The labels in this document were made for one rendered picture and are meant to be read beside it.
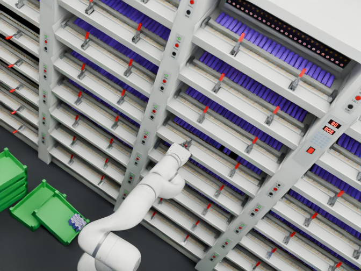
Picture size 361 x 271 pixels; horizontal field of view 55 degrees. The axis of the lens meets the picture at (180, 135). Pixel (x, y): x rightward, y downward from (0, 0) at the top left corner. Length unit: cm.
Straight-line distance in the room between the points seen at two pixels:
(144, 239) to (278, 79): 157
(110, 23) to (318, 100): 98
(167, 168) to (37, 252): 122
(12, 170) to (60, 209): 40
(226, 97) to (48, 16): 99
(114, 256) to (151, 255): 131
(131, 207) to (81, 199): 147
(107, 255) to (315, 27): 102
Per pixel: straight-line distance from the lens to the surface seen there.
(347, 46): 131
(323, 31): 130
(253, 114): 153
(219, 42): 146
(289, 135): 155
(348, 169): 160
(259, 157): 167
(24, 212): 257
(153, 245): 255
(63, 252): 245
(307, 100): 142
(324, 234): 190
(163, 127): 184
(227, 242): 217
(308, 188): 171
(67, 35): 195
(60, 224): 249
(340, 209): 175
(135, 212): 119
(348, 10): 160
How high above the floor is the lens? 226
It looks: 45 degrees down
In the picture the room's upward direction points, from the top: 25 degrees clockwise
